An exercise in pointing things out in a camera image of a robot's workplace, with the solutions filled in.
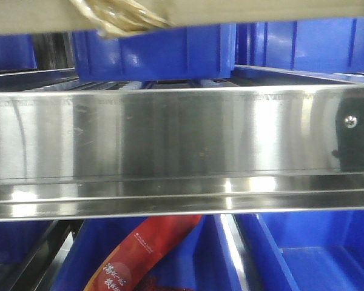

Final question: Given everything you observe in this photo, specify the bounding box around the brown cardboard carton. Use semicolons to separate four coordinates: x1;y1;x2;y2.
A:
0;1;364;38

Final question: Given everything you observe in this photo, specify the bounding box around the blue plastic bin centre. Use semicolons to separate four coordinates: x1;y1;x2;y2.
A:
72;24;236;81

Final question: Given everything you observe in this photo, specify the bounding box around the blue plastic bin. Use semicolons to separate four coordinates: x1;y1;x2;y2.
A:
0;35;37;71
72;24;236;81

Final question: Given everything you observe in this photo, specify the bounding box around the lower blue bin left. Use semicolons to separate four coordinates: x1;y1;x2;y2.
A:
52;215;241;290

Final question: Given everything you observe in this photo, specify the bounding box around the red snack bag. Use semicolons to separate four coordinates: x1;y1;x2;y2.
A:
84;215;202;290

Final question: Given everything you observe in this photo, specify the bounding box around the lower blue bin middle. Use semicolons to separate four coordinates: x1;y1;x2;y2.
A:
236;210;364;290

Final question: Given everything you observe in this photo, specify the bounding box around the stacked blue bins right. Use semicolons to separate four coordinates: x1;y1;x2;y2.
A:
235;17;364;73

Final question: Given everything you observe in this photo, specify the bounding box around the blue plastic bin left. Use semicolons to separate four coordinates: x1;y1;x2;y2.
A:
0;35;37;71

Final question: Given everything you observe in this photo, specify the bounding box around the steel shelf front rail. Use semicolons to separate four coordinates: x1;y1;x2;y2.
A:
0;85;364;221

